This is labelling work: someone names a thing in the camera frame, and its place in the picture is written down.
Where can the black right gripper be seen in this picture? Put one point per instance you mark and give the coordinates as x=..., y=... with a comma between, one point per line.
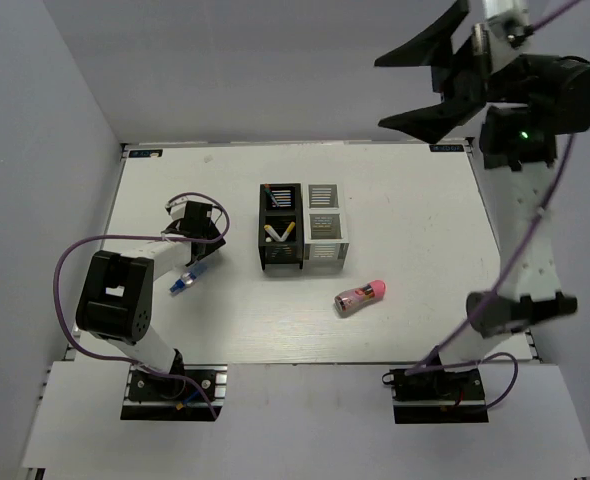
x=462, y=78

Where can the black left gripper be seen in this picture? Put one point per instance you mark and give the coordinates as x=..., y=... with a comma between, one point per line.
x=212, y=246

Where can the small blue capped bottle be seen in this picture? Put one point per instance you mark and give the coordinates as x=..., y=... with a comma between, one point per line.
x=188, y=278

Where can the yellow capped white marker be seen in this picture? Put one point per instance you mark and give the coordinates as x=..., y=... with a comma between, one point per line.
x=288, y=231

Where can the pink capped glue bottle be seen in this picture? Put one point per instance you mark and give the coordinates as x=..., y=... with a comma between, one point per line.
x=352, y=300

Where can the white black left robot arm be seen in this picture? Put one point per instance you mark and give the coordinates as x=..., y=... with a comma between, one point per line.
x=116, y=302

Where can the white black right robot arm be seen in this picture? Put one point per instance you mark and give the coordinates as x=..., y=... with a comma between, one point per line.
x=528, y=101

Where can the blue corner label sticker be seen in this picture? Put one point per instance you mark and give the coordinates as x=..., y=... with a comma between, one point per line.
x=446, y=148

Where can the black slotted pen holder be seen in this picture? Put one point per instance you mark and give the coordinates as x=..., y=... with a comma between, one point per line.
x=290, y=252

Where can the left blue corner label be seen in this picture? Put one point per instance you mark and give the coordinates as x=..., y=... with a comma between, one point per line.
x=145, y=153

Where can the white slotted pen holder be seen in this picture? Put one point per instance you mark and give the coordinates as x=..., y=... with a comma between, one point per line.
x=326, y=235

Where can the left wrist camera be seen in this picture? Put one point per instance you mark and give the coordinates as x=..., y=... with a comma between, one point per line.
x=174, y=206

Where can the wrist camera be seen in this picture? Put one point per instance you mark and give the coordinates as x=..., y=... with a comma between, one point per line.
x=174, y=206
x=502, y=36

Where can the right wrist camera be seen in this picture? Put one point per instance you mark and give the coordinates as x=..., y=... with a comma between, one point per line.
x=502, y=36

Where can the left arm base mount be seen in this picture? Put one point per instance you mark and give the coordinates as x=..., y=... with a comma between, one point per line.
x=149, y=398

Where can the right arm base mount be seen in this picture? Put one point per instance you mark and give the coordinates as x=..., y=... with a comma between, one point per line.
x=437, y=398

